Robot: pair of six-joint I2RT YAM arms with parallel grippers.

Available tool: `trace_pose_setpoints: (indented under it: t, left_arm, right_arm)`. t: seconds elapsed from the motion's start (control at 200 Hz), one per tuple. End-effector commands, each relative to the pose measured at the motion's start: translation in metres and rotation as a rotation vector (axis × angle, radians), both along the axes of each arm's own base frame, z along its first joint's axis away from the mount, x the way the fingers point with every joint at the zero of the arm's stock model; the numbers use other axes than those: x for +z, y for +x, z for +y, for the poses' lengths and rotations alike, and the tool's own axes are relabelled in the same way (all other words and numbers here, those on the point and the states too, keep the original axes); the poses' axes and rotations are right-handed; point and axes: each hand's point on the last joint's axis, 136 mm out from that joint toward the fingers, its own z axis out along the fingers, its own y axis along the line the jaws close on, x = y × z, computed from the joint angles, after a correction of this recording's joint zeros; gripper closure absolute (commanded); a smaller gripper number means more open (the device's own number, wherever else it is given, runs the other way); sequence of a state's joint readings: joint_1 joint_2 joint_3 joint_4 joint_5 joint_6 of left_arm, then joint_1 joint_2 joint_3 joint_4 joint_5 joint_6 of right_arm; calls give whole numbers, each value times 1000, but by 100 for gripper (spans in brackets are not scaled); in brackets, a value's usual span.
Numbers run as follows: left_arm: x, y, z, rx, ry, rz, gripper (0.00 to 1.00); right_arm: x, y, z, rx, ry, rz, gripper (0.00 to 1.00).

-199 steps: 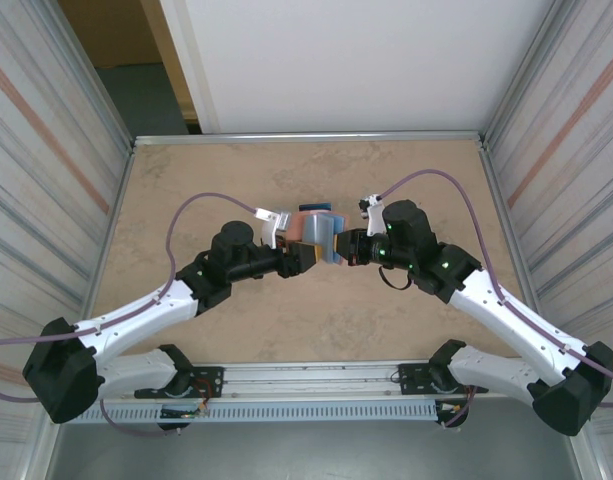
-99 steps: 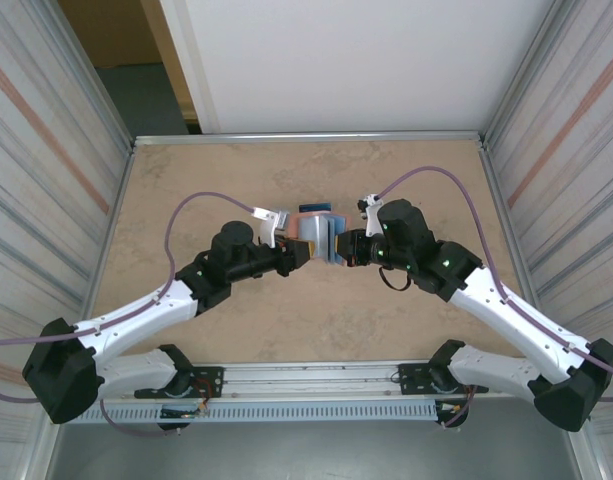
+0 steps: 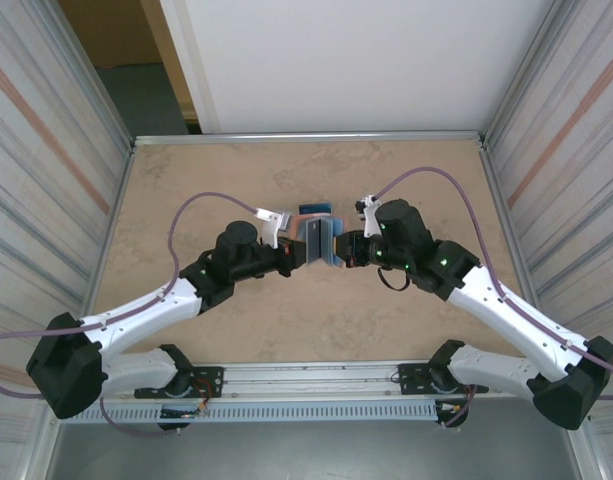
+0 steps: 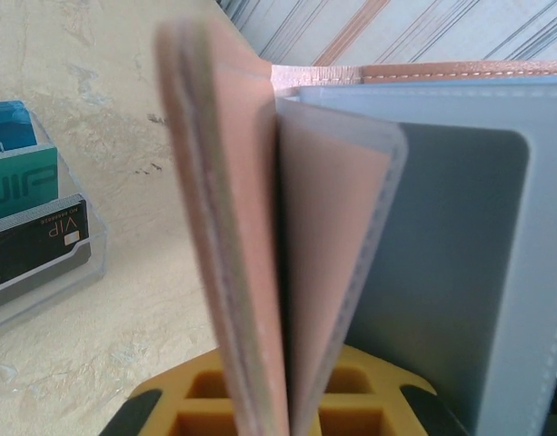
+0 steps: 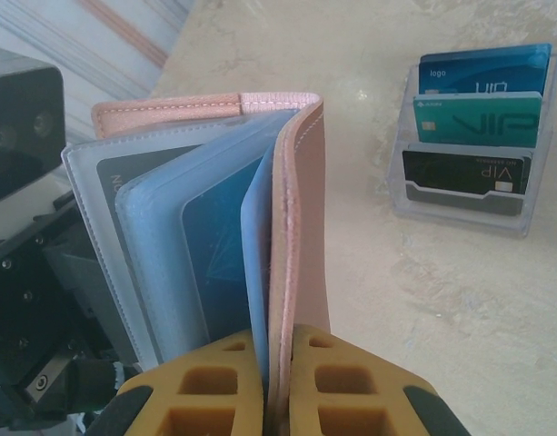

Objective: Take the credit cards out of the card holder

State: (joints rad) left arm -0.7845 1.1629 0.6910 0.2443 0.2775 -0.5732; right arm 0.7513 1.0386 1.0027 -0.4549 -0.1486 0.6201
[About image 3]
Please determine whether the light blue plastic card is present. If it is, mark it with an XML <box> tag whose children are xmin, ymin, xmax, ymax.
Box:
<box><xmin>330</xmin><ymin>218</ymin><xmax>346</xmax><ymax>267</ymax></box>

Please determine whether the dark grey plastic card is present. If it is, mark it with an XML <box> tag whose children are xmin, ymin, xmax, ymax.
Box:
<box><xmin>305</xmin><ymin>218</ymin><xmax>333</xmax><ymax>267</ymax></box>

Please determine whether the clear acrylic card stand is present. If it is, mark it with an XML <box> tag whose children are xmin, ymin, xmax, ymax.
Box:
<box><xmin>296</xmin><ymin>200</ymin><xmax>337</xmax><ymax>217</ymax></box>

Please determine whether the thin black cable loop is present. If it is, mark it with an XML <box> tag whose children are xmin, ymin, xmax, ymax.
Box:
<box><xmin>377</xmin><ymin>264</ymin><xmax>411</xmax><ymax>292</ymax></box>

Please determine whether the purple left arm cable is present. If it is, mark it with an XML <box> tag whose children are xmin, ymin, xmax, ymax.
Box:
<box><xmin>0</xmin><ymin>192</ymin><xmax>261</xmax><ymax>437</ymax></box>

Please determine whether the aluminium table edge rail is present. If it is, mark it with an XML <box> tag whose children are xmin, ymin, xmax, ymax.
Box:
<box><xmin>131</xmin><ymin>130</ymin><xmax>487</xmax><ymax>147</ymax></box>
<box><xmin>77</xmin><ymin>143</ymin><xmax>138</xmax><ymax>362</ymax></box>
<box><xmin>478</xmin><ymin>142</ymin><xmax>552</xmax><ymax>357</ymax></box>

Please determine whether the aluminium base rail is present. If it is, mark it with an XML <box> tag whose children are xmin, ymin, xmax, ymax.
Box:
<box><xmin>38</xmin><ymin>355</ymin><xmax>585</xmax><ymax>405</ymax></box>

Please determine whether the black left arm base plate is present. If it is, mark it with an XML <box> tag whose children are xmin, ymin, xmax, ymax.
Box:
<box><xmin>134</xmin><ymin>366</ymin><xmax>225</xmax><ymax>401</ymax></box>

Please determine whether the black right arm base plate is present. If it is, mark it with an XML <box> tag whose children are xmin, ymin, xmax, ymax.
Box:
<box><xmin>395</xmin><ymin>363</ymin><xmax>487</xmax><ymax>399</ymax></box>

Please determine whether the white slotted cable duct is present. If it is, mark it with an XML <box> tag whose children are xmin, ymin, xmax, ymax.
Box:
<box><xmin>59</xmin><ymin>402</ymin><xmax>440</xmax><ymax>425</ymax></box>

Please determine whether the small circuit board with wires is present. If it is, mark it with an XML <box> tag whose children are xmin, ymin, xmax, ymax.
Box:
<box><xmin>159</xmin><ymin>399</ymin><xmax>210</xmax><ymax>420</ymax></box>

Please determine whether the aluminium frame post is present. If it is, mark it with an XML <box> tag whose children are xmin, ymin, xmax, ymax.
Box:
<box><xmin>48</xmin><ymin>0</ymin><xmax>137</xmax><ymax>147</ymax></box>
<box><xmin>483</xmin><ymin>0</ymin><xmax>582</xmax><ymax>146</ymax></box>

